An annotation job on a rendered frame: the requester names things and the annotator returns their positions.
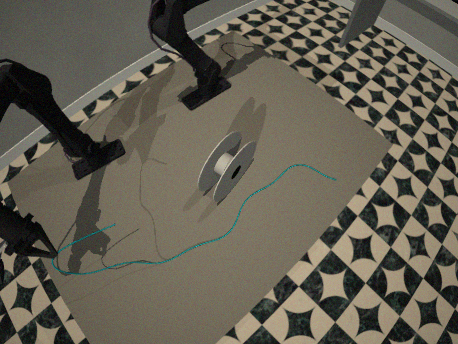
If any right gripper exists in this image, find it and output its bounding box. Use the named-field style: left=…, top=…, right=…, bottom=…
left=0, top=205, right=58, bottom=259

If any grey cable reel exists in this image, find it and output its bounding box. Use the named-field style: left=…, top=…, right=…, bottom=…
left=197, top=131, right=256, bottom=202

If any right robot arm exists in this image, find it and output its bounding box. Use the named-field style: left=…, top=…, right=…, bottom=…
left=0, top=64, right=125, bottom=180

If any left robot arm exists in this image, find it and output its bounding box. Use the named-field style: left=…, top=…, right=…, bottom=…
left=150, top=0, right=231, bottom=110

